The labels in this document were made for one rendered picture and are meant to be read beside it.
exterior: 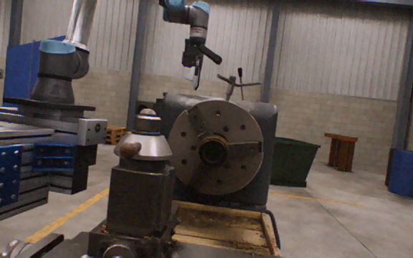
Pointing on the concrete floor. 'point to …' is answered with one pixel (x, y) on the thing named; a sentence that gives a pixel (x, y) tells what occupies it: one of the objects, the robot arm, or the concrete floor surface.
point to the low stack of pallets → (115, 134)
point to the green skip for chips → (291, 162)
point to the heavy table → (341, 151)
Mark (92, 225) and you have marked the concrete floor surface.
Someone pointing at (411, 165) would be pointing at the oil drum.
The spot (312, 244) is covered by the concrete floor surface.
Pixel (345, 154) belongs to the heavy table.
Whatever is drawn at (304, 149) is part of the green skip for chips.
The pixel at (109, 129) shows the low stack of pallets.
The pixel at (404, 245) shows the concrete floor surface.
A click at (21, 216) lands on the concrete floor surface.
